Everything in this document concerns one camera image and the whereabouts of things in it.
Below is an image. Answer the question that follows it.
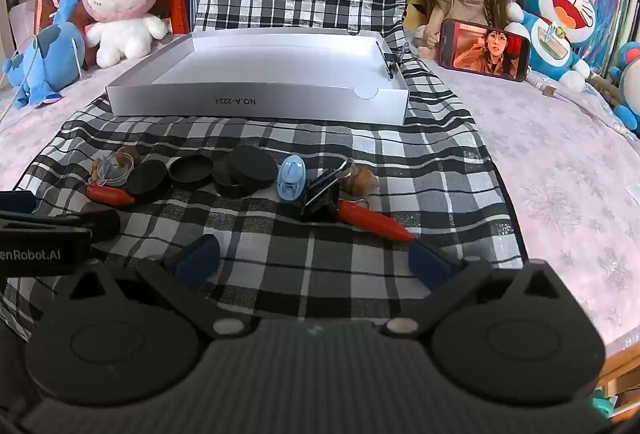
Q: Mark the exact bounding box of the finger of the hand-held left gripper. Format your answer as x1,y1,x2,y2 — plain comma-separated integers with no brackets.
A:
0,191,37,215
0,209,121,244

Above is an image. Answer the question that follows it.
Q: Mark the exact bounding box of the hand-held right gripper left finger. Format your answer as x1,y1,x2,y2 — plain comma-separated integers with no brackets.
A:
50,234,261,340

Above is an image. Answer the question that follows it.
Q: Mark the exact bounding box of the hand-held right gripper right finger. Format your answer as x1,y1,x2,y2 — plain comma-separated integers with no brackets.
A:
378,241,583,337

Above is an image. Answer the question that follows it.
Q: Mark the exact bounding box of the red cone-shaped cap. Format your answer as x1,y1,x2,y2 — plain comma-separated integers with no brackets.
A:
86,184,137,207

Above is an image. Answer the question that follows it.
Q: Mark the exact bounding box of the clear plastic dish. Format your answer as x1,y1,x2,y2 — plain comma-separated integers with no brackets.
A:
92,153,136,187

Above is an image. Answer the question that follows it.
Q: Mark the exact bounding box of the black round disc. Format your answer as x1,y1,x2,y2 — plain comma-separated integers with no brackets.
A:
125,161,172,204
212,158,256,200
227,145,279,187

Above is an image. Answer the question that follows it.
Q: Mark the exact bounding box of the long red clip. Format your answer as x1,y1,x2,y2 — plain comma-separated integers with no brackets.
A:
337,199,416,242

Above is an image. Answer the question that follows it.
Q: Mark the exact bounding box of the black round lid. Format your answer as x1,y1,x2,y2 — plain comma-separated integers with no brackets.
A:
169,155,216,189

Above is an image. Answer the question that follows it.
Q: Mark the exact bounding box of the small blue toy car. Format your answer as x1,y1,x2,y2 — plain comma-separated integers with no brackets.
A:
277,155,308,201

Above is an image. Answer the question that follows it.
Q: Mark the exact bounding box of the black binder clip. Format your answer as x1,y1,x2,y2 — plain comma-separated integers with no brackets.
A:
300,159,356,222
385,42,413,80

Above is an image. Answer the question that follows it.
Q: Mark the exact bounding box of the white cardboard box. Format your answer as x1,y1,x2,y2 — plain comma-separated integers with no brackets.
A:
105,28,411,125

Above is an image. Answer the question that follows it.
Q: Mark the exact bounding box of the black white plaid cloth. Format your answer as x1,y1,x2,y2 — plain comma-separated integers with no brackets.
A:
0,0,531,350

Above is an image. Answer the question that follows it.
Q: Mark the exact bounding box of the blue plush toy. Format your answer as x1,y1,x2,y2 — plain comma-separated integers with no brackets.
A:
2,0,88,110

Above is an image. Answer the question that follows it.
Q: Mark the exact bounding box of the smartphone in red case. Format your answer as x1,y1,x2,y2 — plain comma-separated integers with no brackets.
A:
440,18,532,82

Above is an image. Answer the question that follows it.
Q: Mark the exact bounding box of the round blue white plush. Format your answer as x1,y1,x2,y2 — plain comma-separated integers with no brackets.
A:
607,42,640,135

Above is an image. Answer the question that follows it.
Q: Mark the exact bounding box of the thin white wire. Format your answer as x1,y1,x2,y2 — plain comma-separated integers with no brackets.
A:
0,34,41,120

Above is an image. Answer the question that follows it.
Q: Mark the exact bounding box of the beaded white cable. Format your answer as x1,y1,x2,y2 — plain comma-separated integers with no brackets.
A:
530,69,626,130

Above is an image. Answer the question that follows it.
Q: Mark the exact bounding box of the wooden frame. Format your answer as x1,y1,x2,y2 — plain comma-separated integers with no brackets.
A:
597,346,640,397

